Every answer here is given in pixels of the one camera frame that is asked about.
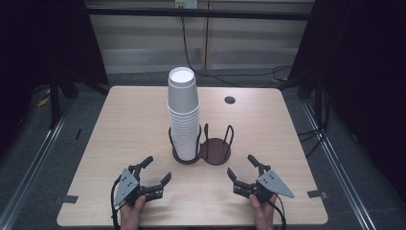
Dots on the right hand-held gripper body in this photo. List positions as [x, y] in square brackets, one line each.
[274, 183]

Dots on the round black table grommet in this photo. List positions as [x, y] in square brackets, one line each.
[230, 100]

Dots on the yellow floor tape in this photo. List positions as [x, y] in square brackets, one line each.
[43, 101]

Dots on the metal floor rail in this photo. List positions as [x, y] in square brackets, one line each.
[341, 174]
[35, 169]

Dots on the black curtain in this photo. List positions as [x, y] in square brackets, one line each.
[38, 41]
[367, 64]

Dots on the stack of white cups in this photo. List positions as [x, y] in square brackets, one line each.
[184, 134]

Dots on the grey tape piece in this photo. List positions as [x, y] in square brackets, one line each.
[67, 199]
[316, 194]

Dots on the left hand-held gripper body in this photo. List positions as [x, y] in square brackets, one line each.
[127, 185]

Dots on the person's left hand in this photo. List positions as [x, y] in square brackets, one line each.
[131, 215]

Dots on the person's right hand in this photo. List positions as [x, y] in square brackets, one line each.
[264, 214]

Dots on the dark brown double cup holder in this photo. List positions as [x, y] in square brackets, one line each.
[217, 153]

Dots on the black metal stand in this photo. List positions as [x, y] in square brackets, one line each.
[55, 108]

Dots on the black horizontal bar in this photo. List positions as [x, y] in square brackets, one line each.
[223, 14]

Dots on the white wall outlet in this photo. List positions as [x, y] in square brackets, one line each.
[191, 4]

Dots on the black floor tape strip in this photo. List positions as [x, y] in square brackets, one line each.
[78, 134]

